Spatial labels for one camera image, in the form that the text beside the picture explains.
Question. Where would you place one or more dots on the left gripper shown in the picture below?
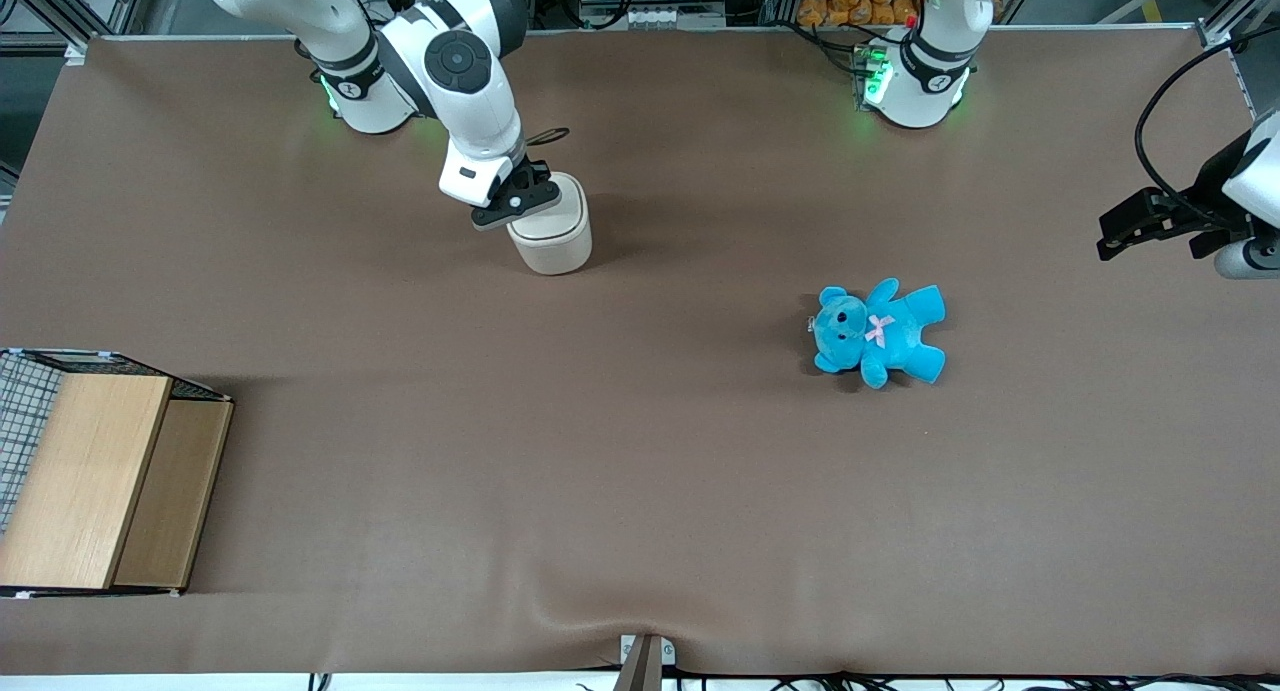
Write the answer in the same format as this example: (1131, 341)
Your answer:
(1199, 212)

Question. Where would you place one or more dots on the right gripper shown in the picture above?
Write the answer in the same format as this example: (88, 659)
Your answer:
(534, 174)

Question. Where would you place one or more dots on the cream lidded trash can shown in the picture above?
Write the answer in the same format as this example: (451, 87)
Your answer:
(555, 246)

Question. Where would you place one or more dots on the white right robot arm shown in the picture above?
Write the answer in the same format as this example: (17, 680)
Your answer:
(470, 101)

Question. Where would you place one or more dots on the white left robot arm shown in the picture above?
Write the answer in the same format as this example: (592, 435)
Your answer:
(925, 81)

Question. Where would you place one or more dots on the white terminal block row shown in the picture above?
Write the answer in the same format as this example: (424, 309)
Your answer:
(670, 17)

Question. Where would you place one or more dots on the brown table cloth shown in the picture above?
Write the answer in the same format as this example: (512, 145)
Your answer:
(600, 471)

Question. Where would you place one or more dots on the blue teddy bear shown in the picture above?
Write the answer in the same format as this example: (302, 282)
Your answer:
(895, 333)

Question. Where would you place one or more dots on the dark wooden board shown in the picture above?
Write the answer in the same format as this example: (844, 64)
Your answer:
(175, 491)

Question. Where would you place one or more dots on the light wooden board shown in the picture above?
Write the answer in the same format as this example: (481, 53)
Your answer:
(85, 471)

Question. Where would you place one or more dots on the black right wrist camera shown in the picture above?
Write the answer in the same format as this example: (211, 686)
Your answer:
(540, 176)

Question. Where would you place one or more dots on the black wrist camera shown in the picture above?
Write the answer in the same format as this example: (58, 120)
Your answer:
(1135, 216)
(540, 176)

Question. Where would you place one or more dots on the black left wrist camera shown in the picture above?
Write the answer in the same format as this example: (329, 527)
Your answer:
(1135, 216)

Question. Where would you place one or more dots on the aluminium frame post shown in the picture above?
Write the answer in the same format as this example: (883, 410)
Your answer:
(1235, 6)
(60, 6)

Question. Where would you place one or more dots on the grey metal table bracket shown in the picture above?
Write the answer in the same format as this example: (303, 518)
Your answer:
(645, 661)

